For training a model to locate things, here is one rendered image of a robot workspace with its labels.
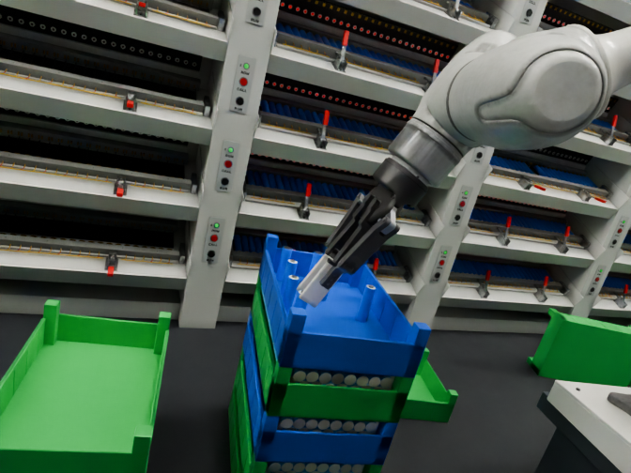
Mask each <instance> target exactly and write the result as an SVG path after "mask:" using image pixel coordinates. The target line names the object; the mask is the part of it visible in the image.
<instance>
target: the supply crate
mask: <svg viewBox="0 0 631 473"><path fill-rule="evenodd" d="M278 241H279V238H278V236H277V235H273V234H267V239H266V243H265V247H264V251H263V255H262V260H261V264H260V269H259V276H260V280H261V284H262V289H263V293H264V298H265V302H266V306H267V311H268V316H269V323H270V328H271V332H272V337H273V341H274V345H275V350H276V355H277V359H278V363H279V366H280V367H289V368H301V369H311V370H322V371H334V372H345V373H355V374H377V375H387V376H399V377H410V378H415V375H416V373H417V370H418V367H419V365H420V362H421V359H422V356H423V352H424V349H425V347H426V344H427V341H428V338H429V336H430V333H431V329H430V327H429V326H428V325H426V323H419V322H414V323H413V326H412V325H411V324H410V323H409V321H408V320H407V319H406V317H405V316H404V315H403V313H402V312H401V311H400V309H399V308H398V307H397V305H396V304H395V303H394V301H393V300H392V298H391V297H390V296H389V294H388V293H387V292H386V290H385V289H384V288H383V286H382V285H381V284H380V282H379V281H378V279H377V278H376V276H375V275H374V274H373V272H372V271H371V270H370V268H369V267H368V266H367V265H366V263H367V261H366V262H365V263H364V264H363V265H362V266H361V267H360V268H359V269H358V270H357V271H356V272H355V273H354V274H353V275H352V276H350V275H349V274H347V273H346V274H343V275H342V276H341V277H340V278H339V280H338V281H337V282H336V283H335V285H334V286H333V287H332V288H331V290H330V291H329V293H328V296H327V300H326V301H320V302H319V304H318V305H317V306H316V307H315V308H314V307H312V306H311V305H309V304H308V303H307V306H306V310H304V309H303V308H296V307H294V304H295V301H296V297H297V293H298V291H297V293H296V296H295V300H294V303H293V307H290V310H289V314H286V311H285V305H284V303H283V297H284V296H282V295H281V292H280V290H281V286H282V282H283V281H279V280H277V279H276V274H277V269H278V266H279V262H280V258H281V253H282V248H277V245H278ZM312 258H313V253H311V252H300V251H294V250H292V253H291V258H290V259H294V260H296V261H297V262H298V265H297V269H296V273H295V275H296V276H298V277H299V278H300V281H299V285H300V283H301V282H302V281H303V279H304V278H305V277H306V276H307V275H308V273H309V269H310V265H311V262H312ZM366 284H371V285H374V287H375V288H376V292H375V295H374V298H373V301H372V305H371V308H370V311H369V314H368V317H367V320H366V322H365V323H362V322H359V321H357V320H356V316H357V313H358V309H359V307H360V304H361V300H362V295H363V291H364V288H365V285H366ZM299 285H298V286H299Z"/></svg>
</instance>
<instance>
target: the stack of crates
mask: <svg viewBox="0 0 631 473"><path fill-rule="evenodd" d="M59 311H60V300H54V299H48V300H47V301H46V302H45V304H44V311H43V318H42V319H41V320H40V322H39V323H38V325H37V327H36V328H35V330H34V331H33V333H32V334H31V336H30V337H29V339H28V340H27V342H26V343H25V345H24V346H23V348H22V350H21V351H20V353H19V354H18V356H17V358H15V360H14V361H13V363H12V364H11V366H10V367H9V369H8V371H7V372H6V374H5V375H4V377H3V378H2V380H1V381H0V473H146V469H147V463H148V456H149V451H150V445H151V440H152V435H153V429H154V423H155V418H156V411H157V405H158V400H159V394H160V387H161V381H162V371H163V365H164V359H165V353H166V347H167V342H168V336H169V326H170V320H171V313H166V312H160V315H159V321H158V324H155V323H147V322H137V321H128V320H118V319H110V318H100V317H91V316H82V315H73V314H63V313H59Z"/></svg>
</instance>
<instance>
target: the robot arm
mask: <svg viewBox="0 0 631 473"><path fill-rule="evenodd" d="M629 84H631V26H629V27H626V28H624V29H621V30H618V31H614V32H610V33H606V34H601V35H595V34H594V33H593V32H592V31H591V30H589V29H588V28H586V27H585V26H583V25H580V24H570V25H566V26H564V27H559V28H555V29H550V30H546V31H541V32H535V33H530V34H527V35H524V36H521V37H517V36H515V35H513V34H511V33H509V32H506V31H502V30H491V31H488V32H486V33H484V34H482V35H481V36H479V37H478V38H476V39H475V40H474V41H472V42H471V43H470V44H468V45H467V46H466V47H465V48H463V49H462V50H461V51H460V52H459V53H458V54H457V55H456V56H455V57H454V58H453V59H452V60H451V61H450V62H449V64H448V65H447V66H446V67H445V68H444V69H443V71H442V72H441V73H440V74H439V76H438V77H437V78H436V80H435V81H434V82H433V83H432V84H431V85H430V87H429V88H428V89H427V91H426V92H425V94H424V95H423V97H422V100H421V102H420V105H419V107H418V109H417V111H416V113H415V114H414V115H413V117H412V118H411V119H410V120H409V121H408V122H407V124H406V125H405V126H404V128H403V129H402V130H401V131H400V133H399V134H398V135H397V136H396V138H395V139H394V140H393V141H392V143H391V144H390V145H389V148H388V150H389V152H390V153H391V154H392V157H391V158H390V157H388V158H386V159H385V160H384V161H383V162H382V163H381V164H380V165H379V167H378V168H377V169H376V171H375V172H374V173H373V178H374V180H376V181H377V182H378V184H377V186H375V187H374V188H373V189H372V190H371V191H370V192H369V193H368V194H367V195H365V196H364V195H363V194H362V193H361V192H360V193H359V194H358V195H357V196H356V198H355V200H354V202H353V204H352V206H351V208H350V209H349V210H348V212H347V213H346V215H345V216H344V217H343V218H342V220H341V221H340V223H339V224H338V225H337V227H336V228H335V230H334V231H333V232H332V234H331V236H330V237H329V239H328V240H327V241H326V243H325V246H326V247H327V249H326V250H325V254H324V255H323V256H322V257H321V259H320V260H319V261H318V262H317V264H316V265H315V266H314V267H313V269H312V270H311V271H310V272H309V273H308V275H307V276H306V277H305V278H304V279H303V281H302V282H301V283H300V285H299V286H298V287H297V291H299V290H303V292H302V293H301V294H300V299H301V300H303V301H304V302H306V303H308V304H309V305H311V306H312V307H314V308H315V307H316V306H317V305H318V304H319V302H320V301H321V300H322V299H323V297H325V296H326V295H327V293H328V292H329V291H330V290H331V288H332V287H333V286H334V285H335V283H336V282H337V281H338V280H339V278H340V277H341V276H342V275H343V274H346V273H347V274H349V275H350V276H352V275H353V274H354V273H355V272H356V271H357V270H358V269H359V268H360V267H361V266H362V265H363V264H364V263H365V262H366V261H367V260H368V259H369V258H370V257H371V256H372V255H373V254H374V253H375V252H376V251H377V250H378V249H379V248H380V247H381V246H382V245H383V244H384V243H385V242H386V241H387V240H388V239H389V238H390V237H392V236H394V235H395V234H397V233H398V232H399V230H400V226H399V225H397V224H396V223H395V218H396V217H398V215H399V214H400V212H401V210H402V208H403V206H404V205H407V206H409V207H415V206H416V205H417V204H418V203H419V202H420V201H421V199H422V198H423V197H424V196H425V194H426V193H427V192H428V188H427V185H428V184H429V185H431V186H432V187H438V186H439V185H440V184H441V182H442V181H443V180H444V179H445V178H446V176H447V175H448V174H449V173H450V172H451V171H452V170H453V168H454V167H455V166H456V165H457V164H458V163H459V162H460V161H461V159H462V158H463V157H464V156H465V155H466V154H467V153H468V152H469V151H471V150H472V149H473V148H474V147H480V146H482V145H487V146H491V147H495V148H502V149H511V150H533V149H541V148H546V147H550V146H554V145H558V144H560V143H562V142H565V141H567V140H569V139H571V138H572V137H574V136H576V135H577V134H579V133H580V132H581V131H583V130H584V129H586V128H587V127H588V126H589V125H590V124H591V123H592V122H593V120H594V119H595V118H597V117H599V116H600V115H601V114H602V113H603V112H604V111H605V110H606V108H607V106H608V102H609V99H610V96H611V95H612V94H613V93H614V92H616V91H618V90H619V89H621V88H623V87H625V86H627V85H629ZM607 400H608V401H609V402H610V403H612V404H614V405H615V406H617V407H619V408H620V409H621V410H622V411H624V412H625V413H627V414H628V415H629V416H631V394H624V393H619V392H610V393H609V395H608V397H607Z"/></svg>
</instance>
